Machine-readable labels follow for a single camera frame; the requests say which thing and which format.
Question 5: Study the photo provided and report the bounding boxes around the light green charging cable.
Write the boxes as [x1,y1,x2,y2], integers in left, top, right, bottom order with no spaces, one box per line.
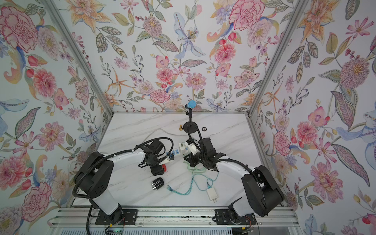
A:
[187,161,219,192]

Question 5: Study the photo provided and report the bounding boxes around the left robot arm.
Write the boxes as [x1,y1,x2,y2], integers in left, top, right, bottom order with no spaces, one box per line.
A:
[72,137,174,217]

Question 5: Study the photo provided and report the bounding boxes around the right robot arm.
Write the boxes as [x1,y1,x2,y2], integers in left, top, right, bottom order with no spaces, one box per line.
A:
[183,122,285,217]

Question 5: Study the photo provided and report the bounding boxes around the white power strip blue sockets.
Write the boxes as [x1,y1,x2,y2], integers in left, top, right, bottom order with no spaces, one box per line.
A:
[172,148,181,156]

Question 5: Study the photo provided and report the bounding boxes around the black microphone stand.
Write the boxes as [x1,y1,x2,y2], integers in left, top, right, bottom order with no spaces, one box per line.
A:
[183,108,198,134]

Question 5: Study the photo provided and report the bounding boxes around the blue microphone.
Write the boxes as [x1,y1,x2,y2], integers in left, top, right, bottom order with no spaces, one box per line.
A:
[185,100,197,109]

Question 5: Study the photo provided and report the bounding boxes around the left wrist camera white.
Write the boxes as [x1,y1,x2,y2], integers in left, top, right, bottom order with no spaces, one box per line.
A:
[158,154,175,165]

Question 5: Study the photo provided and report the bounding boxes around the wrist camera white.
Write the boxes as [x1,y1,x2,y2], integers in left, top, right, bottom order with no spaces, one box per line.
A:
[158,154,175,165]
[178,142,199,156]

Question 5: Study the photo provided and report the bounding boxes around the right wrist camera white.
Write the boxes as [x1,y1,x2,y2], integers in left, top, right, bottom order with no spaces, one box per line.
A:
[178,142,199,156]

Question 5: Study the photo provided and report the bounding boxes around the white wall plug adapter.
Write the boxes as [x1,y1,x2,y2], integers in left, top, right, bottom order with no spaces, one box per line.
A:
[206,188,218,202]

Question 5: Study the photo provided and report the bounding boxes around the teal charging cable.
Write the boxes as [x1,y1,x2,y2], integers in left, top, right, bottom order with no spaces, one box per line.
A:
[166,176,206,196]

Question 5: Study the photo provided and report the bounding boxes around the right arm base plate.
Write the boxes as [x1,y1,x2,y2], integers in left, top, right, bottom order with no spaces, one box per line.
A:
[212,209,257,226]

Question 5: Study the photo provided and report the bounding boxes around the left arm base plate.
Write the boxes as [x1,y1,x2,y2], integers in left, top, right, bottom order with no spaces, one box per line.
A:
[95,209,138,226]

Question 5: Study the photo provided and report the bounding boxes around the aluminium frame rail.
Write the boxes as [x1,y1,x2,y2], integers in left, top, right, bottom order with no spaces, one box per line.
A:
[47,207,299,228]

